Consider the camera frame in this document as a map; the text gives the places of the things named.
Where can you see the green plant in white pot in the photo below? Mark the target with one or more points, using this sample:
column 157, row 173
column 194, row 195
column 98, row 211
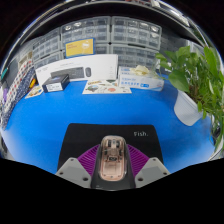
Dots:
column 193, row 76

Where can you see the yellow card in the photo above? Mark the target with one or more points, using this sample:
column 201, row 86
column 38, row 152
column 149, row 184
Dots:
column 80, row 47

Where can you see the white and blue tissue box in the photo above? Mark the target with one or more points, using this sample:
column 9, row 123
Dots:
column 140, row 81

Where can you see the red and blue checked cloth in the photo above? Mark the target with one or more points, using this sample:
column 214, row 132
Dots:
column 18, row 85

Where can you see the black mouse pad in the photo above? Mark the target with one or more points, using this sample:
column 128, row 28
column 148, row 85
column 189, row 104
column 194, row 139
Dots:
column 86, row 135

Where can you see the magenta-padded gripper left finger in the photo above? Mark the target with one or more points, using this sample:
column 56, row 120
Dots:
column 86, row 160

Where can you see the beige wooden box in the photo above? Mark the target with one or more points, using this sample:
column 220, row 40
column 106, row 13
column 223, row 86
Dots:
column 26, row 60

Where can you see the transparent pink computer mouse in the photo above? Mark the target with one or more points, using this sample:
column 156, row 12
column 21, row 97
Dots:
column 112, row 160

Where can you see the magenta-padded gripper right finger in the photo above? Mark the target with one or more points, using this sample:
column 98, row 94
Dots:
column 138, row 160

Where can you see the navy dotted cloth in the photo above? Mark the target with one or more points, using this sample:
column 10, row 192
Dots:
column 13, row 103

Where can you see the white keyboard packaging box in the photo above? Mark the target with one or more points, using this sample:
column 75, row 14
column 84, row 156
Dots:
column 103, row 66

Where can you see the small dark blue box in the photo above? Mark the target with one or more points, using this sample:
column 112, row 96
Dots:
column 55, row 84

